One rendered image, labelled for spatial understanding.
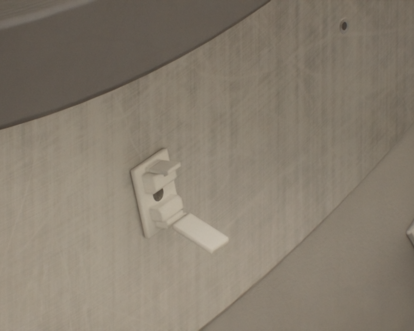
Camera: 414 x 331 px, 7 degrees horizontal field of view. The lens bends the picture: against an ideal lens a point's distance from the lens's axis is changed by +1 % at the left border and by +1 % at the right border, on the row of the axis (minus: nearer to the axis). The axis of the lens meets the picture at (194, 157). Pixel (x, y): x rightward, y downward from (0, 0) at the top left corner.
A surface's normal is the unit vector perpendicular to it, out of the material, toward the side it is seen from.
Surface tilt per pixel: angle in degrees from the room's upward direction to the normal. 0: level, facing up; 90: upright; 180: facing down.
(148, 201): 90
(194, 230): 31
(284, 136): 90
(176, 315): 90
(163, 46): 90
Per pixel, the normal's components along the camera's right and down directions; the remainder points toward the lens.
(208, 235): 0.17, -0.76
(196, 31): 0.77, 0.11
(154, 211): -0.61, 0.42
